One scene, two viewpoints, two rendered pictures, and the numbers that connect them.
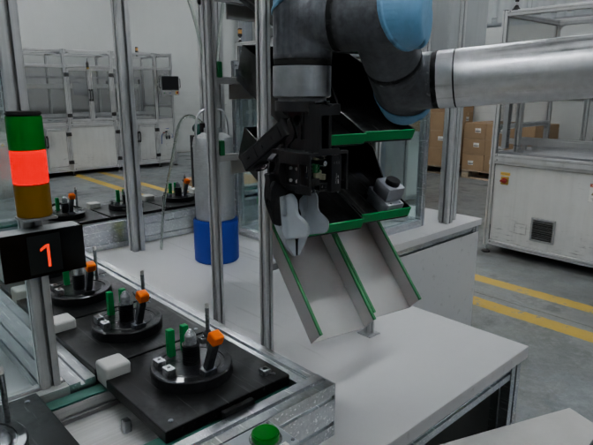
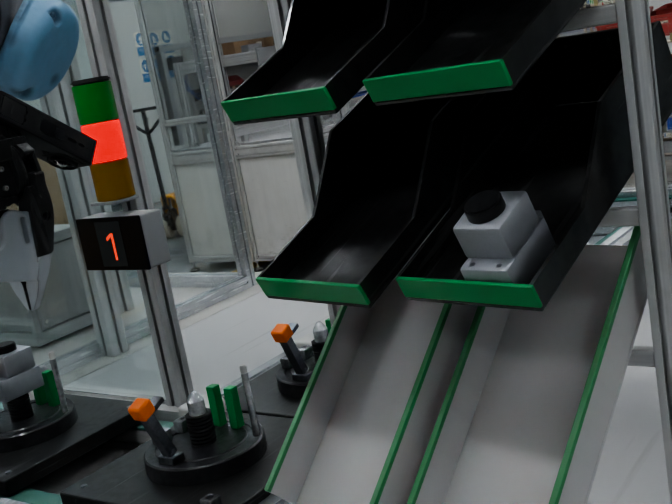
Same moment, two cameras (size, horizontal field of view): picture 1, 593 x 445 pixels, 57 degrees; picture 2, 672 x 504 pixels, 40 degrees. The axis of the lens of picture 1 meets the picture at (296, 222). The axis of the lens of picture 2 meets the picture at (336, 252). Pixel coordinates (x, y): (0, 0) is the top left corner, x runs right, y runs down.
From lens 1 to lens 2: 1.20 m
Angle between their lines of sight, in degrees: 78
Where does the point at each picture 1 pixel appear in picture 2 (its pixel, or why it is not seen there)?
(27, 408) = (116, 412)
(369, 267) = (546, 421)
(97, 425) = not seen: hidden behind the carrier
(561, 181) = not seen: outside the picture
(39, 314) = (150, 315)
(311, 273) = (394, 380)
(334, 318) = (358, 484)
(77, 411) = not seen: hidden behind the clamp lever
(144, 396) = (140, 453)
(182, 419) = (85, 491)
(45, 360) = (163, 371)
